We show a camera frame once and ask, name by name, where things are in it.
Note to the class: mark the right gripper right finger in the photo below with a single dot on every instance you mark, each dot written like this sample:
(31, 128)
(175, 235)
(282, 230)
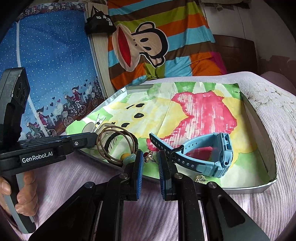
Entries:
(168, 177)

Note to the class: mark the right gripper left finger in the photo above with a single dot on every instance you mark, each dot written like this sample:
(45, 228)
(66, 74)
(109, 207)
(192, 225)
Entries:
(131, 187)

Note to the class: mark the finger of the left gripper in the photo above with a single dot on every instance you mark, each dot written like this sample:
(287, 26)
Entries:
(79, 140)

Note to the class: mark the blue watch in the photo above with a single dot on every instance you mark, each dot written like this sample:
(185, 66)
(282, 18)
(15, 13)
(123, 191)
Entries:
(210, 154)

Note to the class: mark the left hand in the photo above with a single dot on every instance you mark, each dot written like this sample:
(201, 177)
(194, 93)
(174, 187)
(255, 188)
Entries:
(27, 198)

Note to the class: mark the small gold earring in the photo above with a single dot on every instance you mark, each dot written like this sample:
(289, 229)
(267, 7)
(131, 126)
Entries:
(149, 157)

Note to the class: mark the grey cardboard tray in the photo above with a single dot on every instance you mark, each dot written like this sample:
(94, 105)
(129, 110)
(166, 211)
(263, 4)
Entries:
(208, 180)

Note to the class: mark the colourful painted paper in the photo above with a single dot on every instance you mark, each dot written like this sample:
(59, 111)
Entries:
(175, 125)

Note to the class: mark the black hanging bag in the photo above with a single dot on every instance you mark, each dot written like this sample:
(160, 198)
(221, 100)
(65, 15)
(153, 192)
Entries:
(98, 23)

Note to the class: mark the striped monkey blanket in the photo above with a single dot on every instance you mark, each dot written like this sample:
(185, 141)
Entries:
(159, 39)

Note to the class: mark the dark wooden headboard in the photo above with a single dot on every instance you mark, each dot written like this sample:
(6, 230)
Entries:
(238, 54)

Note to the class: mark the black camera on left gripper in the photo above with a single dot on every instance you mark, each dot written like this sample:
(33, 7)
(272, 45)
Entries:
(15, 91)

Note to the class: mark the blue bicycle wall poster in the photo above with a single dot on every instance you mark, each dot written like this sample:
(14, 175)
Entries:
(50, 42)

